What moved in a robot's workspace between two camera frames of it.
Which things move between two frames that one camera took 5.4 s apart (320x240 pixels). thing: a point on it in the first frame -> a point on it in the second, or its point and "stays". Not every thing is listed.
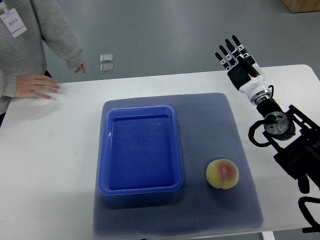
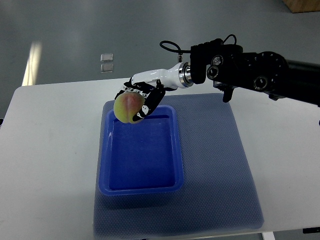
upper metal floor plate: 106,58 stays
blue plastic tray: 140,151 stays
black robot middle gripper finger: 232,49 -> 139,86
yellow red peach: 222,173 -> 127,105
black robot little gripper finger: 222,61 -> 121,91
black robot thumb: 250,68 -> 152,101
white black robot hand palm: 253,87 -> 178,76
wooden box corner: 302,6 stays
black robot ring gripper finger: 227,56 -> 129,84
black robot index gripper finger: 243,51 -> 148,87
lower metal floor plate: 106,68 stays
